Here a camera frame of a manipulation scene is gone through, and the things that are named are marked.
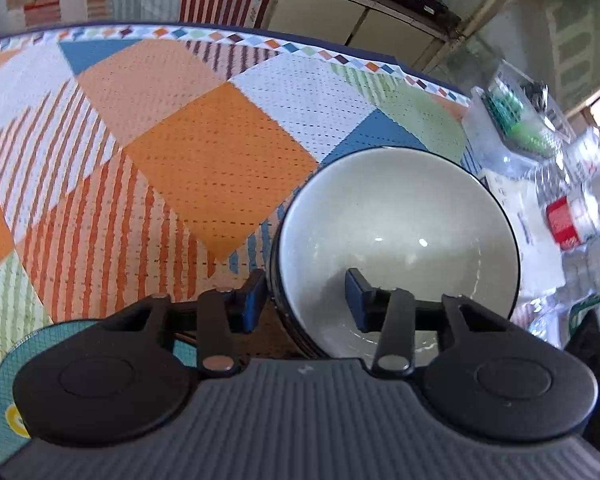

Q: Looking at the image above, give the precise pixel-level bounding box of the blue fried egg print plate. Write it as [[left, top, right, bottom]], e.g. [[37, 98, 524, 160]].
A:
[[0, 320, 201, 467]]

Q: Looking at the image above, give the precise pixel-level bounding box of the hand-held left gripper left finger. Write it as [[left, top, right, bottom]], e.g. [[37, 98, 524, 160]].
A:
[[104, 269, 269, 381]]

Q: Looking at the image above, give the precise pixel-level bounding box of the red label bottle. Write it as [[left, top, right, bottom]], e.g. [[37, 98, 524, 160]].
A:
[[545, 174, 600, 252]]

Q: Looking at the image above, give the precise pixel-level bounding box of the clear plastic container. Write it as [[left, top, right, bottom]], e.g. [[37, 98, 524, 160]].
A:
[[461, 59, 577, 162]]

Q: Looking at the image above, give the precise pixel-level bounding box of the cream lower cabinet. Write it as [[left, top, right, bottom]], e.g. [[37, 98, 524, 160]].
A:
[[261, 0, 452, 74]]

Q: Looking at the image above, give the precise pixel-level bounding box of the white bowl with black outside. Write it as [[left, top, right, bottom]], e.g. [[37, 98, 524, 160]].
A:
[[270, 146, 522, 360]]

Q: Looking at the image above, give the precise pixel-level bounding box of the patchwork tablecloth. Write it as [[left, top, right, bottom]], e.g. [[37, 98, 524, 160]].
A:
[[0, 22, 474, 467]]

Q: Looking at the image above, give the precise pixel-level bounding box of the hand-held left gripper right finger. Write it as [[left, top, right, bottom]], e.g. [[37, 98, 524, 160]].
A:
[[344, 267, 524, 378]]

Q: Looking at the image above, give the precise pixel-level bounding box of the white tissue packet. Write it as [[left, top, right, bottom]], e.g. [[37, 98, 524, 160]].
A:
[[479, 169, 567, 302]]

